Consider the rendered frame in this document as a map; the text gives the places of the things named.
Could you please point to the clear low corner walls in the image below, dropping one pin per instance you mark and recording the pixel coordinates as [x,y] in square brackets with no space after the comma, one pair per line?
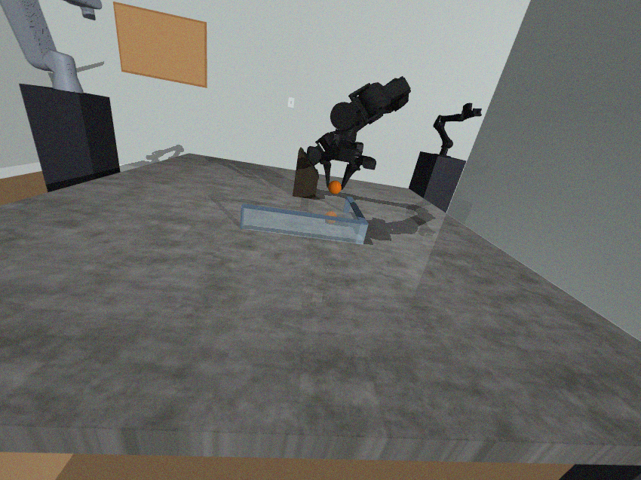
[302,226]

